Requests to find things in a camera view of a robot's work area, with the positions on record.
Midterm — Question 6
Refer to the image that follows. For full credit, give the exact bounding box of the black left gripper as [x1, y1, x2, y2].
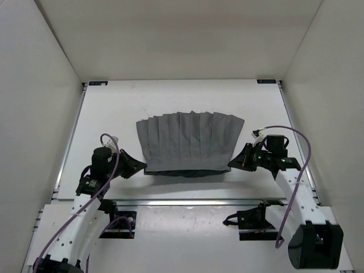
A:
[107, 146, 147, 176]

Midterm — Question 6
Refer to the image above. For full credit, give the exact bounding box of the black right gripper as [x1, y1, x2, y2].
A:
[228, 143, 271, 172]

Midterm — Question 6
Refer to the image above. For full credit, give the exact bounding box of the grey pleated skirt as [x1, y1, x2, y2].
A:
[136, 111, 245, 178]

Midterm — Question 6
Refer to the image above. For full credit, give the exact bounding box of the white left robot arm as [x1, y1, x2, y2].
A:
[32, 147, 147, 272]

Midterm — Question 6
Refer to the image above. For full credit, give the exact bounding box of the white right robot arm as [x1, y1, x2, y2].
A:
[228, 132, 344, 270]

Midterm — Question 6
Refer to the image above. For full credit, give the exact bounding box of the blue right corner label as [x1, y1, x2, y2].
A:
[257, 79, 277, 84]

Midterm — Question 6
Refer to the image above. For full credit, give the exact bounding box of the blue corner label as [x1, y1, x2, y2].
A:
[88, 81, 108, 86]
[257, 79, 277, 84]

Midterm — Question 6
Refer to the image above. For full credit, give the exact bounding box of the blue left corner label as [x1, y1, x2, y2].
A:
[88, 81, 108, 86]

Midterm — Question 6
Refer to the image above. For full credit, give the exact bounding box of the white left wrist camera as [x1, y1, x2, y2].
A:
[105, 136, 118, 153]

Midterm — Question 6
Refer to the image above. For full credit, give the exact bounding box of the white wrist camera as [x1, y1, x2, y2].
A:
[105, 136, 118, 153]
[252, 129, 266, 147]

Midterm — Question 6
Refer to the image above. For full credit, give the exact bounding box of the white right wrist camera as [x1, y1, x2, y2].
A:
[252, 129, 266, 147]

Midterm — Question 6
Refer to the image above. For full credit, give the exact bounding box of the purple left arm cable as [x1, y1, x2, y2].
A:
[32, 133, 134, 273]

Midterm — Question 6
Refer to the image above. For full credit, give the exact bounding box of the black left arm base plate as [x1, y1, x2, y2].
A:
[99, 206, 137, 239]

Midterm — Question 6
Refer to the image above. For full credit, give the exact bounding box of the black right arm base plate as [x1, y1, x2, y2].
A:
[222, 207, 278, 241]

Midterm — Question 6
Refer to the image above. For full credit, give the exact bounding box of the aluminium table edge rail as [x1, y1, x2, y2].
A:
[51, 198, 319, 207]

